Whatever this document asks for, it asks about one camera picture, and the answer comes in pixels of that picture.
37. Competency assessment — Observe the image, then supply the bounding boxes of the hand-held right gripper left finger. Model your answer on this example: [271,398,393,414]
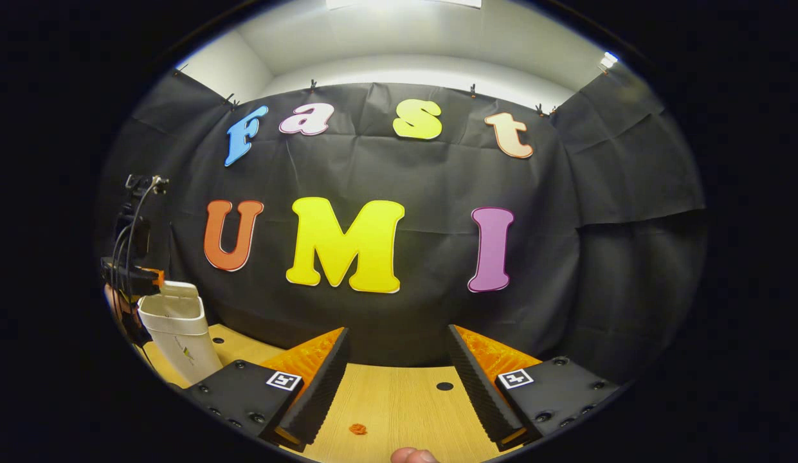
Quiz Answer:
[182,327,352,453]

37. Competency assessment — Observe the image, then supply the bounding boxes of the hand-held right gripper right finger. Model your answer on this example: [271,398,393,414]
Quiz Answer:
[446,323,622,452]

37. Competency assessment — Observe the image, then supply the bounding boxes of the white desktop garbage bin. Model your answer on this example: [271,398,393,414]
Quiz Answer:
[137,280,224,388]

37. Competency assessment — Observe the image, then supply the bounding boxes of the wooden desktop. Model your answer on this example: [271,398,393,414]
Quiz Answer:
[140,323,510,463]

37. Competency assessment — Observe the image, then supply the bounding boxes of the black backdrop cloth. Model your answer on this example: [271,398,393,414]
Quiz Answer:
[96,64,707,386]

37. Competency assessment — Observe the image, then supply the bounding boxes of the ceiling light panel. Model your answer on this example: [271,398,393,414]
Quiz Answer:
[326,0,483,10]

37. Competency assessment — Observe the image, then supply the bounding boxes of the black cable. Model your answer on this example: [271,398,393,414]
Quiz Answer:
[109,222,132,287]
[123,179,161,293]

